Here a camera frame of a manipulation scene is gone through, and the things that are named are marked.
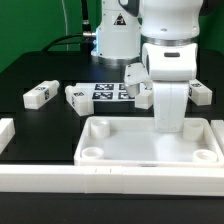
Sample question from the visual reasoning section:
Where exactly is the white left obstacle block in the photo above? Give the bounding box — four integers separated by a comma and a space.
0, 118, 15, 154

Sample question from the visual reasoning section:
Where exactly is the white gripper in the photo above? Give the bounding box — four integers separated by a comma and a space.
124, 43, 198, 132

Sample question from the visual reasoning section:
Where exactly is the white desk top tray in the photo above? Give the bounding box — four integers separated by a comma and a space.
74, 116, 224, 168

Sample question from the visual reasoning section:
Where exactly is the white obstacle block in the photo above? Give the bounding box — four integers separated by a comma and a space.
211, 120, 224, 155
0, 118, 15, 154

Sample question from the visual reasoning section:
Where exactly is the white marker base plate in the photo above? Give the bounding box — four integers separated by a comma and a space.
73, 82, 151, 101

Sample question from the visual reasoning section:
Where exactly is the white front obstacle bar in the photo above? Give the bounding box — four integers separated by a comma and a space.
0, 165, 224, 196

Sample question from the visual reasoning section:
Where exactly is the thin white cable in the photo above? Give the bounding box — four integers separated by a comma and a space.
61, 0, 70, 52

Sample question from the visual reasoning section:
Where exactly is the black cable with connector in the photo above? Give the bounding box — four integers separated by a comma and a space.
41, 0, 98, 53

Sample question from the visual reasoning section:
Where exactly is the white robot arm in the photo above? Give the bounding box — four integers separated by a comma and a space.
92, 0, 205, 132

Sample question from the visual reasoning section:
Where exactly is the white right obstacle block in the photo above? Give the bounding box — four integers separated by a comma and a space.
211, 120, 224, 155

